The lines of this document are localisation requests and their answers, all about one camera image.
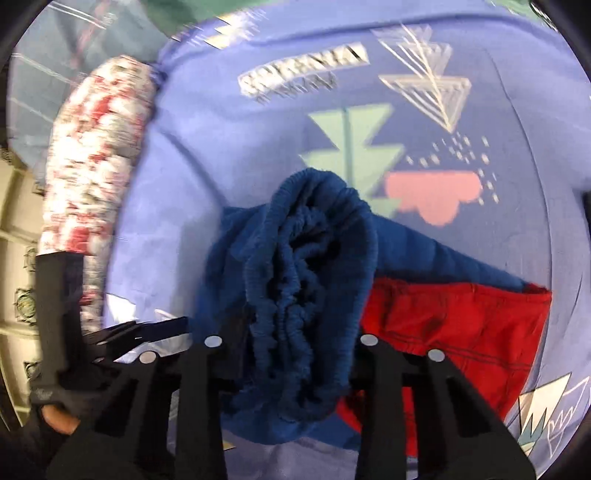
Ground person's left hand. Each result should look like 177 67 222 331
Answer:
41 402 80 435

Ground blue printed bedsheet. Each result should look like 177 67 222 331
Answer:
102 8 588 480

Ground red floral quilt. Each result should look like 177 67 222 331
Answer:
36 54 158 333

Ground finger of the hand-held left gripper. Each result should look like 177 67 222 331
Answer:
87 316 191 348

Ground red and blue pants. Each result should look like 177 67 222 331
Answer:
191 168 553 449

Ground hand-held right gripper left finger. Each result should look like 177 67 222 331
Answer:
46 335 232 480

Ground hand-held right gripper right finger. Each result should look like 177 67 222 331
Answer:
353 333 537 480

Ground light blue plaid cloth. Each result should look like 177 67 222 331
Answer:
7 0 172 167

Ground teal printed pillow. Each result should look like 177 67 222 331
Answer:
141 0 264 34

